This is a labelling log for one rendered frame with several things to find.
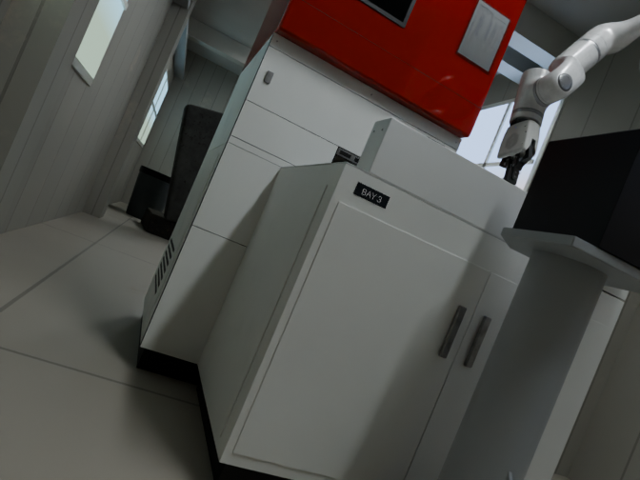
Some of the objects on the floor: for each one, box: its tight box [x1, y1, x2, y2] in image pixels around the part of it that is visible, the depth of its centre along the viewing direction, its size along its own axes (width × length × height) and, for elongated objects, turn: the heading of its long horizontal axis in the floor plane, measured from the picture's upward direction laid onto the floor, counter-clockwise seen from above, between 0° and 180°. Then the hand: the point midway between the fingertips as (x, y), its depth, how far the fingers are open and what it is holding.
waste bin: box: [126, 165, 170, 220], centre depth 713 cm, size 58×56×70 cm
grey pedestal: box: [437, 228, 640, 480], centre depth 101 cm, size 51×44×82 cm
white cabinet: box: [196, 164, 624, 480], centre depth 157 cm, size 64×96×82 cm, turn 18°
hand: (510, 176), depth 133 cm, fingers closed
